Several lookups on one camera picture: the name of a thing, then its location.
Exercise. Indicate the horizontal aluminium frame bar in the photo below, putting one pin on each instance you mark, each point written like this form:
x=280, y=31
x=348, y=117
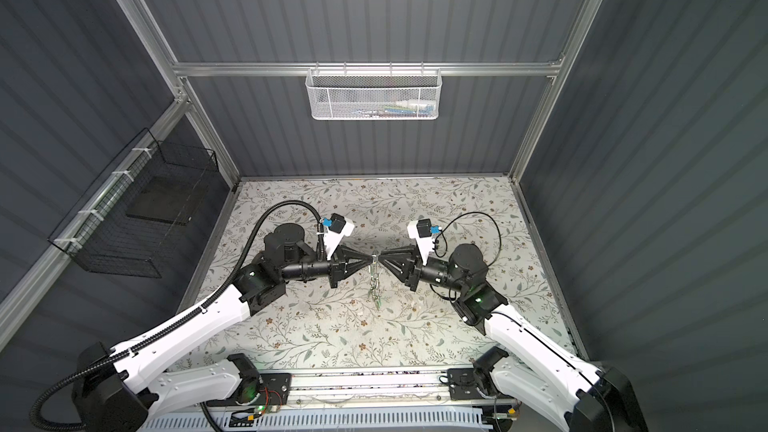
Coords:
x=299, y=69

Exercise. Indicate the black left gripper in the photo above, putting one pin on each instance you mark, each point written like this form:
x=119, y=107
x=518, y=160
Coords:
x=339, y=264

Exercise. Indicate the white slotted cable duct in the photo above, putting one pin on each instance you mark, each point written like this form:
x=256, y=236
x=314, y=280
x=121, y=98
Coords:
x=430, y=418

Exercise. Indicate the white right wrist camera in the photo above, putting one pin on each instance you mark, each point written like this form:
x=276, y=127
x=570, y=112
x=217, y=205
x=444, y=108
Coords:
x=424, y=233

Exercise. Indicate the left aluminium frame post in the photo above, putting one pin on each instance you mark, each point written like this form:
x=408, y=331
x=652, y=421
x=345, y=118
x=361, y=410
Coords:
x=148, y=31

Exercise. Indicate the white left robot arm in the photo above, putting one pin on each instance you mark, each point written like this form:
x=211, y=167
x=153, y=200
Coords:
x=124, y=387

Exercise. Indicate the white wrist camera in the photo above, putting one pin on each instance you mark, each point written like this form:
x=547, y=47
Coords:
x=335, y=229
x=424, y=233

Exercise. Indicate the aluminium frame corner post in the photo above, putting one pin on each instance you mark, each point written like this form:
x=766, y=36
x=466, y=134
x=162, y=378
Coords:
x=576, y=39

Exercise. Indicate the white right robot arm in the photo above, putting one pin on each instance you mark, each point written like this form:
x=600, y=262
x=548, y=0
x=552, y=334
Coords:
x=524, y=363

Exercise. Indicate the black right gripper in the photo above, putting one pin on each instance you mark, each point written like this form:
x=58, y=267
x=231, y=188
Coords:
x=412, y=273

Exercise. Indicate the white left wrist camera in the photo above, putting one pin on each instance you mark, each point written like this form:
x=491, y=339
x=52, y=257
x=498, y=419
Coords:
x=335, y=229

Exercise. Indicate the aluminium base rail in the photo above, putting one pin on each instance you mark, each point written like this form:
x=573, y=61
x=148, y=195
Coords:
x=453, y=385

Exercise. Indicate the items in white basket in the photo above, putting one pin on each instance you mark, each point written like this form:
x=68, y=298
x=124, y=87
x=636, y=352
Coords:
x=411, y=108

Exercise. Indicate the black wire basket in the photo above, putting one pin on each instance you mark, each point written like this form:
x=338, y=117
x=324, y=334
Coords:
x=134, y=223

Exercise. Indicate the white wire mesh basket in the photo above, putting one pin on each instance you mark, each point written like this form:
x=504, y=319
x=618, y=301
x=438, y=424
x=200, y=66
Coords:
x=332, y=98

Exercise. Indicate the left side aluminium rail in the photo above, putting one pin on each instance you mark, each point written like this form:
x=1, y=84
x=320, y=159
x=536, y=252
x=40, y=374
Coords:
x=21, y=301

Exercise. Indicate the black foam pad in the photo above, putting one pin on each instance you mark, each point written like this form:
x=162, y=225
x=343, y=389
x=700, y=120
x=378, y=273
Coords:
x=168, y=201

